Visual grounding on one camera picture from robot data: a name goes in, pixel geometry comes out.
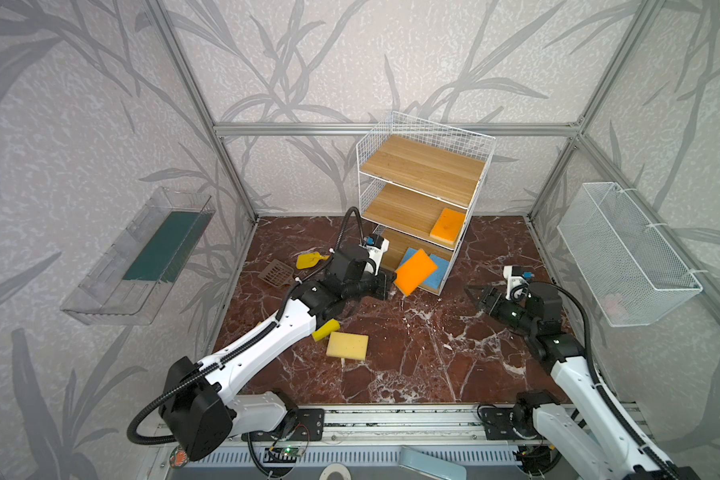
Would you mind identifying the orange scrub sponge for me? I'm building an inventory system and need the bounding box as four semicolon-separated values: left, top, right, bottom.
394;249;437;296
429;208;466;247

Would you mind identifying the blue cellulose sponge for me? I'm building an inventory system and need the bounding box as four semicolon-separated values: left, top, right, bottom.
399;247;417;266
421;254;449;291

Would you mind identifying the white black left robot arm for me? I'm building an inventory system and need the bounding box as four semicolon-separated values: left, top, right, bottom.
158;234;396;461

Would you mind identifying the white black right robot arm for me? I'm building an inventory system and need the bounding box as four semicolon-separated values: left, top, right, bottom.
465;281;698;479

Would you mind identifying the yellow plastic scoop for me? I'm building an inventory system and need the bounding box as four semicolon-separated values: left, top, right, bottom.
296;251;330;270

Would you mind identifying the yellow foam sponge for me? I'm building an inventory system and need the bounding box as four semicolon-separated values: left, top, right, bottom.
311;319;340;342

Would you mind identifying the pale yellow sponge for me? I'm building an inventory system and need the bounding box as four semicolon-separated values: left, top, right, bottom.
326;331;369;361

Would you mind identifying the brown slotted litter scoop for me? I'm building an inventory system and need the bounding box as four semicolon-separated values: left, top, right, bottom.
257;260;294;288

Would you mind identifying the light blue box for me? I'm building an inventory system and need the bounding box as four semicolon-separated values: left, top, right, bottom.
398;447;467;480

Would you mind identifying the green circuit board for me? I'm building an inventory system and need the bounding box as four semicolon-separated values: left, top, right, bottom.
264;445;308;464

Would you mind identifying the white tape roll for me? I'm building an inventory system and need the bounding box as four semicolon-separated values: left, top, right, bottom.
319;463;352;480

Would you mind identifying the round red sticker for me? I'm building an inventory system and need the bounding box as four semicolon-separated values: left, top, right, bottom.
168;448;190;469

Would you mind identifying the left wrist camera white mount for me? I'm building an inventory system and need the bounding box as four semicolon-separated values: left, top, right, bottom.
363;234;389;275

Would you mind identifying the white wire mesh wall basket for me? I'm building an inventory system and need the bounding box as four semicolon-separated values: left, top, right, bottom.
558;182;703;327

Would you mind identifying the white wire wooden shelf rack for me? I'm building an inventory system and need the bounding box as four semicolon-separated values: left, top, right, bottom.
355;111;497;294

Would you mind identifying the black corrugated left cable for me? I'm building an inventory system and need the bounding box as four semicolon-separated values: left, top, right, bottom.
125;206;367;446

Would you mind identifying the black corrugated cable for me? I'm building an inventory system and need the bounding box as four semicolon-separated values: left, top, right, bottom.
509;280;685;480
125;206;367;446

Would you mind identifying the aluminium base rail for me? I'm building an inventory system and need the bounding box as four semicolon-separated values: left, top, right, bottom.
146;403;643;480

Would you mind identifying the black corrugated right cable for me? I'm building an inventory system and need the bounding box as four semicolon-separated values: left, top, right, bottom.
509;280;685;480

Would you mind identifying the clear wall tray green pad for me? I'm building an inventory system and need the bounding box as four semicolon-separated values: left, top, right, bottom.
61;187;216;326

